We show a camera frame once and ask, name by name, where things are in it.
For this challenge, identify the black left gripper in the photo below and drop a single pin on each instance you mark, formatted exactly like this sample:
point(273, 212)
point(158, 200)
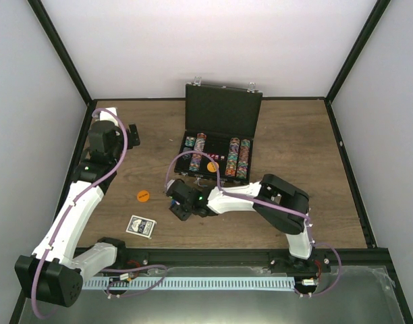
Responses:
point(135, 142)

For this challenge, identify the orange round button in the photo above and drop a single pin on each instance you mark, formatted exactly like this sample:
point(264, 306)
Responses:
point(143, 196)
point(212, 167)

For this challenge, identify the black poker chip case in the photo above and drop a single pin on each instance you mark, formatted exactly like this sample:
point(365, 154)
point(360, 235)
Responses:
point(222, 113)

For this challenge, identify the black front mounting rail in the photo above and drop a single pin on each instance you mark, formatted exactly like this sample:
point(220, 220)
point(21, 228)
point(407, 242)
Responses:
point(277, 260)

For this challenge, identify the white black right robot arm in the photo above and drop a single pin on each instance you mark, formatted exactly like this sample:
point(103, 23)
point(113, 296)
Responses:
point(280, 203)

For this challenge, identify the poker chip row right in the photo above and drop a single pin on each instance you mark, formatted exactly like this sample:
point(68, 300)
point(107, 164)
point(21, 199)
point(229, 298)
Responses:
point(242, 166)

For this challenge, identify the tall poker chip row left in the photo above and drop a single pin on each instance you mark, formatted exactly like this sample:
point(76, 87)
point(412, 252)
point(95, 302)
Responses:
point(199, 147)

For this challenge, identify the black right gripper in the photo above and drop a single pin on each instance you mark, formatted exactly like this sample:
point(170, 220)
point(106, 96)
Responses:
point(181, 214)

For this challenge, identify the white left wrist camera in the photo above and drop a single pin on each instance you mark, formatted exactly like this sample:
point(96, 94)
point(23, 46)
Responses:
point(108, 114)

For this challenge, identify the light blue slotted cable duct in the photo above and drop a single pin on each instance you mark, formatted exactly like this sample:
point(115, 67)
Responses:
point(195, 283)

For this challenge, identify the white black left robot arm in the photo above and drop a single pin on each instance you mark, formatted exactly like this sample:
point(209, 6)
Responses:
point(53, 273)

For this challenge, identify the red dice row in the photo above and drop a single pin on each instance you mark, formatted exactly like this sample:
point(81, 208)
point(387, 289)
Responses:
point(217, 157)

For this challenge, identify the blue white card deck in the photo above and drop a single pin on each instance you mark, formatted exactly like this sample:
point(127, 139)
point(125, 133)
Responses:
point(141, 226)

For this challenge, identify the short poker chip stack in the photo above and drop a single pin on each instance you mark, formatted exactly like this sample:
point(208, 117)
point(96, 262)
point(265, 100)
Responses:
point(190, 141)

